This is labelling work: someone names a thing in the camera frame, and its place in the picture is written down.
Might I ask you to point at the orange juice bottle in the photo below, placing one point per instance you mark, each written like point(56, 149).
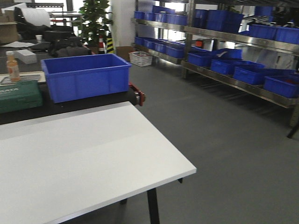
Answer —
point(12, 67)

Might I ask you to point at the black equipment case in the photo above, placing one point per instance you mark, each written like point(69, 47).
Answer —
point(51, 36)

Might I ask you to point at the green potted plant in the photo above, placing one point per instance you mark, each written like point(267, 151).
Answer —
point(96, 20)

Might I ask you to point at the brown cardboard box on floor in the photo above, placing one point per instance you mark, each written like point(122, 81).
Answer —
point(123, 52)

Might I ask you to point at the large cardboard box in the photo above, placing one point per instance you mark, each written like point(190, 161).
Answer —
point(8, 29)

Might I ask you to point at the dark grey jacket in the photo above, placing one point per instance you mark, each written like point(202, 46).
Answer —
point(72, 51)

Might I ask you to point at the white rectangular box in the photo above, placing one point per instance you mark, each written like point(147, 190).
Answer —
point(26, 56)

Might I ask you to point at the white paper cup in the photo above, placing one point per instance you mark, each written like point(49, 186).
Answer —
point(39, 38)

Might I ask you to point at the green SATA tool case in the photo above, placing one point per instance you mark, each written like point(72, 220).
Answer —
point(19, 96)

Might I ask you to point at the orange white traffic cone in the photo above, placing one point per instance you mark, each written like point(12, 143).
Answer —
point(101, 49)

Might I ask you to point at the small metal tray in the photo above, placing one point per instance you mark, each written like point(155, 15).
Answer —
point(7, 80)

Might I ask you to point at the black backpack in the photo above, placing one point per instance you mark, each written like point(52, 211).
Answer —
point(73, 41)

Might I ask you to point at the red conveyor end bracket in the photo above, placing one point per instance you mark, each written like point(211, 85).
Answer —
point(140, 96)

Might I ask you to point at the black yellow traffic cone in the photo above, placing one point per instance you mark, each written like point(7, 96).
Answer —
point(109, 44)

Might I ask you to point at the large blue plastic bin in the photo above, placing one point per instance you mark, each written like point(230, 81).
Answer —
point(78, 77)

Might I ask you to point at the beige plastic tray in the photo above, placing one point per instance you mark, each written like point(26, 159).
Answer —
point(41, 80)

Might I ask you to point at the white wire basket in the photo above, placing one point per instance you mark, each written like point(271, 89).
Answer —
point(140, 58)

